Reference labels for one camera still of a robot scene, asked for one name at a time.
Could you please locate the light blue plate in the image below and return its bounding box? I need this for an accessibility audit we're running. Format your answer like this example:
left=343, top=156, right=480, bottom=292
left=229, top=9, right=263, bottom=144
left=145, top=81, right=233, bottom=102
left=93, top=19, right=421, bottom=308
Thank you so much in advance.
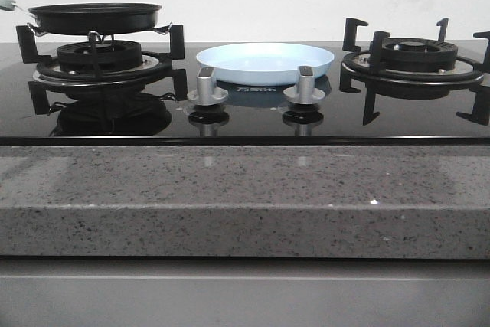
left=196, top=42, right=335, bottom=87

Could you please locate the black frying pan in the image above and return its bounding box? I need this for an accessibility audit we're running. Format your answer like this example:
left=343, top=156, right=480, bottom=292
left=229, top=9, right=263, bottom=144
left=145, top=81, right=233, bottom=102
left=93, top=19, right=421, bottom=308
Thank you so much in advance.
left=28, top=3, right=162, bottom=36

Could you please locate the black glass gas hob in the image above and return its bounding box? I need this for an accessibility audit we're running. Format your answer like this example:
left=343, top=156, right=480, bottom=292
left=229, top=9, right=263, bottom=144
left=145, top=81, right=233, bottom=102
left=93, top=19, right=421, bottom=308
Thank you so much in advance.
left=1, top=43, right=489, bottom=146

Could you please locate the left silver stove knob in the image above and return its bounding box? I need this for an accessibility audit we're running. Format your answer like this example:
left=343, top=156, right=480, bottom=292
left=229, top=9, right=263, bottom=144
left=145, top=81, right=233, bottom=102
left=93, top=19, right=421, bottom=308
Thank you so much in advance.
left=187, top=67, right=228, bottom=106

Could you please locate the silver stove knob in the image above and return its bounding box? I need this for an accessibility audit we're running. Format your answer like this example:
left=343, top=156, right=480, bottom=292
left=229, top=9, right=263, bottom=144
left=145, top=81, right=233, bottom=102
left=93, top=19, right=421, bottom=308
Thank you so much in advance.
left=187, top=67, right=228, bottom=106
left=283, top=66, right=326, bottom=105

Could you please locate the right silver stove knob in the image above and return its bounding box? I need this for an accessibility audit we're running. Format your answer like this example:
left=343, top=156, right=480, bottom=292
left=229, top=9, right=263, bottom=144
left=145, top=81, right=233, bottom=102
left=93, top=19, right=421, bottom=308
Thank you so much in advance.
left=283, top=66, right=326, bottom=105

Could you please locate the left black pan support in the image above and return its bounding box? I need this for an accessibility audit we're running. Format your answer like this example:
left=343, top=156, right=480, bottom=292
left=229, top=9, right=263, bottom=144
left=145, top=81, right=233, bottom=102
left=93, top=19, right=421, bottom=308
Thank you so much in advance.
left=16, top=24, right=187, bottom=92

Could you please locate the black pan support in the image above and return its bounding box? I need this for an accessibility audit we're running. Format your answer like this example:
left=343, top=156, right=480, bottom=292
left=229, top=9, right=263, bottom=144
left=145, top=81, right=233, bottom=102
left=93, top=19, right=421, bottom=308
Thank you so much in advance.
left=16, top=24, right=187, bottom=92
left=342, top=18, right=489, bottom=87

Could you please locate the right black pan support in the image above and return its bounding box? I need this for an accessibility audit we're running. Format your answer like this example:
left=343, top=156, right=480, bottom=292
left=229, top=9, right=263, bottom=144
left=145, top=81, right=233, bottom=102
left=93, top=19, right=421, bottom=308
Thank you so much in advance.
left=342, top=18, right=489, bottom=87

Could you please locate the left black burner head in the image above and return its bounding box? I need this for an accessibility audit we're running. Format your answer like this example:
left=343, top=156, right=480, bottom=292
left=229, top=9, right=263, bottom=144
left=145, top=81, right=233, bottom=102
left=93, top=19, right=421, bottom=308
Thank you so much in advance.
left=57, top=41, right=143, bottom=74

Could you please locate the black burner head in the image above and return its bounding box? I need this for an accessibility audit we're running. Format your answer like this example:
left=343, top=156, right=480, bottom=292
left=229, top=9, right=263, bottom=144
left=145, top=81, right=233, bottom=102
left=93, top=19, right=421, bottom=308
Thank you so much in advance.
left=381, top=38, right=458, bottom=72
left=57, top=41, right=143, bottom=74

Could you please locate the right black burner head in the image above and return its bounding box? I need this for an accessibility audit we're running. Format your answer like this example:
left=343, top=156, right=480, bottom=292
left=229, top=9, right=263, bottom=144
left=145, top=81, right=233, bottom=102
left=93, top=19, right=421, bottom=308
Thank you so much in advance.
left=381, top=38, right=458, bottom=72

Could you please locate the grey cabinet drawer front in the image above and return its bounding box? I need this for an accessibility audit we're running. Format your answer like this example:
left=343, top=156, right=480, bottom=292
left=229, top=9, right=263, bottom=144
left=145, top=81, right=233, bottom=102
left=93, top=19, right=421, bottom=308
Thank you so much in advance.
left=1, top=259, right=489, bottom=326

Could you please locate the wire pan reducer ring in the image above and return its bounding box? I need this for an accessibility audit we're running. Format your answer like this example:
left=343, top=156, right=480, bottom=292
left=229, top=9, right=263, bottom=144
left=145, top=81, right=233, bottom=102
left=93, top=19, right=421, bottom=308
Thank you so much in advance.
left=26, top=21, right=174, bottom=45

